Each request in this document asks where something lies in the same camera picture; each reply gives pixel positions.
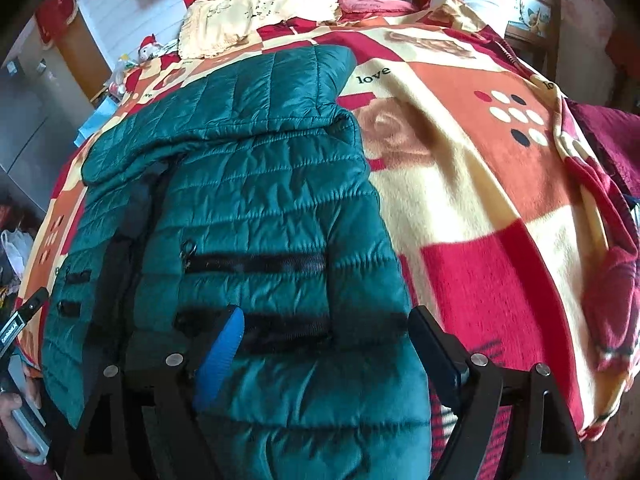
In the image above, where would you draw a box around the red hanging decoration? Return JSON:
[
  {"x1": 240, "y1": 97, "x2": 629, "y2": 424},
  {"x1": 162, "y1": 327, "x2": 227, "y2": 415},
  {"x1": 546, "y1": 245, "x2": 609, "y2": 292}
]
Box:
[{"x1": 37, "y1": 0, "x2": 81, "y2": 46}]

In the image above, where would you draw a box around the white pillow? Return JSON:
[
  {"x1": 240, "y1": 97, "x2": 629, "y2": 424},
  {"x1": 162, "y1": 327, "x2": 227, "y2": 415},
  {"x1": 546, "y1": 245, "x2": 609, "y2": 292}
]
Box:
[{"x1": 430, "y1": 0, "x2": 506, "y2": 26}]

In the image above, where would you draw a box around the red and cream printed blanket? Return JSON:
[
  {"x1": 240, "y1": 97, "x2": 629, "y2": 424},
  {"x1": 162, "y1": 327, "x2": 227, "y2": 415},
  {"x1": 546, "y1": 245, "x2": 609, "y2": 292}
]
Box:
[{"x1": 20, "y1": 0, "x2": 640, "y2": 443}]

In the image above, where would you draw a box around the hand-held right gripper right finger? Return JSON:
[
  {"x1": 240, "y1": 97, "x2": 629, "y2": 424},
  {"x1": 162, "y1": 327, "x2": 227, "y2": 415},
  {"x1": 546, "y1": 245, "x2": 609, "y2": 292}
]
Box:
[{"x1": 407, "y1": 305, "x2": 588, "y2": 480}]

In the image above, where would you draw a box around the red and white stuffed toy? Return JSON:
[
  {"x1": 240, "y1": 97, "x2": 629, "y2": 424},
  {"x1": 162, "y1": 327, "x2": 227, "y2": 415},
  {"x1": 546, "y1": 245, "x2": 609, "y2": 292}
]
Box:
[{"x1": 137, "y1": 35, "x2": 163, "y2": 65}]

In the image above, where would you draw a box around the wooden chair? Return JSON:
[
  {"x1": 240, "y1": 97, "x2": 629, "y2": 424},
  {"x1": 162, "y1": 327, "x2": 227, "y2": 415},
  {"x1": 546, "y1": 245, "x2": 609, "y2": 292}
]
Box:
[{"x1": 495, "y1": 0, "x2": 562, "y2": 83}]

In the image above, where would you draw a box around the white plastic bag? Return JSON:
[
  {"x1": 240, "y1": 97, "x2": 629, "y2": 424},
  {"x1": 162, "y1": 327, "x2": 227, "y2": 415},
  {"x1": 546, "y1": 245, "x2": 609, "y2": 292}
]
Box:
[{"x1": 0, "y1": 227, "x2": 33, "y2": 281}]

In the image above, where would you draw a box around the floral cloth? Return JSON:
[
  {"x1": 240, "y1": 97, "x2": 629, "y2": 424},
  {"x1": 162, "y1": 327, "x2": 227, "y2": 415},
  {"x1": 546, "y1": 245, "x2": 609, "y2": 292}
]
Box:
[{"x1": 505, "y1": 0, "x2": 553, "y2": 38}]

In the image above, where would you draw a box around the teal quilted puffer jacket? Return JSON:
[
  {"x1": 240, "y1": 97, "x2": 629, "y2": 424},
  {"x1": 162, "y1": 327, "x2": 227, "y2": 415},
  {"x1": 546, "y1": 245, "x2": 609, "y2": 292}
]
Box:
[{"x1": 40, "y1": 44, "x2": 433, "y2": 480}]

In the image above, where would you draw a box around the light blue cloth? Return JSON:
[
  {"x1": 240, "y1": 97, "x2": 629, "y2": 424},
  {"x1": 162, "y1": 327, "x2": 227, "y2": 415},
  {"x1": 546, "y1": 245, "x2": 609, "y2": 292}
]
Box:
[{"x1": 75, "y1": 100, "x2": 121, "y2": 146}]

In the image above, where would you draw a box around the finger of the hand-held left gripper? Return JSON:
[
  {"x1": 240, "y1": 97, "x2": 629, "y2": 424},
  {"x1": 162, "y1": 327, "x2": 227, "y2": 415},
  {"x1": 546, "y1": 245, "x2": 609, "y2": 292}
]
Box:
[{"x1": 17, "y1": 287, "x2": 51, "y2": 321}]

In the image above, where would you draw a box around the person's left hand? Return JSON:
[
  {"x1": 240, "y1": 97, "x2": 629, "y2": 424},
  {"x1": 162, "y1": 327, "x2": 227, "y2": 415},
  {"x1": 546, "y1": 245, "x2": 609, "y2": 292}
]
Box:
[{"x1": 0, "y1": 393, "x2": 37, "y2": 461}]

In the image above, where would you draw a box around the wooden cabinet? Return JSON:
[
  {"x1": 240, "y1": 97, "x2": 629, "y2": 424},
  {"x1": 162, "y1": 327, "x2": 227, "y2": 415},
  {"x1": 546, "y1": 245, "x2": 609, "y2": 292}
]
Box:
[{"x1": 55, "y1": 7, "x2": 113, "y2": 106}]

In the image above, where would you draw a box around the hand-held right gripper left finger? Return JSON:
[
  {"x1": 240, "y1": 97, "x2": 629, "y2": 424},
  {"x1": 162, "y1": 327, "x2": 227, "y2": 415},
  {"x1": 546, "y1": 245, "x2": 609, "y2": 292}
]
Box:
[{"x1": 62, "y1": 304, "x2": 246, "y2": 480}]

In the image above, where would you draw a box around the grey refrigerator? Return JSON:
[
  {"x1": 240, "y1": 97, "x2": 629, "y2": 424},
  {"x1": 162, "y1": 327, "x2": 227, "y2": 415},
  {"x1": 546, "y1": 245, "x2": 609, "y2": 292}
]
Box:
[{"x1": 0, "y1": 15, "x2": 66, "y2": 221}]

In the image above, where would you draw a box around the pink pillow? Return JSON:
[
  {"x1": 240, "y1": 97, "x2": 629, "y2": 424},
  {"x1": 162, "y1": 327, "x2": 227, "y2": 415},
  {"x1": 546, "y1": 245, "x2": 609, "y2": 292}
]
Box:
[{"x1": 337, "y1": 0, "x2": 416, "y2": 20}]

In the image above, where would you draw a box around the cream embroidered cloth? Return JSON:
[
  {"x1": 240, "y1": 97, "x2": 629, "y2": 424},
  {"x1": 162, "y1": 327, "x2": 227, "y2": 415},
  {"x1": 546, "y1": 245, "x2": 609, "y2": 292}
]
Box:
[{"x1": 177, "y1": 0, "x2": 346, "y2": 60}]

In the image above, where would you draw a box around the maroon blanket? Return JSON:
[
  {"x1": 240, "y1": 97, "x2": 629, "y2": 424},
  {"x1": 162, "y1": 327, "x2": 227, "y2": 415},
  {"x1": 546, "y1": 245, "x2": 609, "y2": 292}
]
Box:
[{"x1": 567, "y1": 97, "x2": 640, "y2": 201}]

